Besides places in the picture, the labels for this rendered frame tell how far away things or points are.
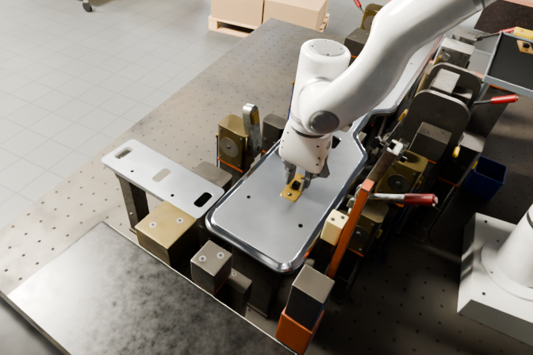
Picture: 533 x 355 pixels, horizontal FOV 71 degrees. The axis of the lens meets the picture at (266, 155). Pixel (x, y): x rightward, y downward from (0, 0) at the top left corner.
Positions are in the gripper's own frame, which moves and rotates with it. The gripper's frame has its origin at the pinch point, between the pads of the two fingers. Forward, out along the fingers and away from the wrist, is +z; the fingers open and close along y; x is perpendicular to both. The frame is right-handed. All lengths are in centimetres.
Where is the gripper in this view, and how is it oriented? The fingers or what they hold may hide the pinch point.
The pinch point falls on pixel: (297, 178)
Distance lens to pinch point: 83.6
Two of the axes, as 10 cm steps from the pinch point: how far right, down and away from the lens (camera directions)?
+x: -5.3, 5.4, -6.5
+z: -0.9, 7.3, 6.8
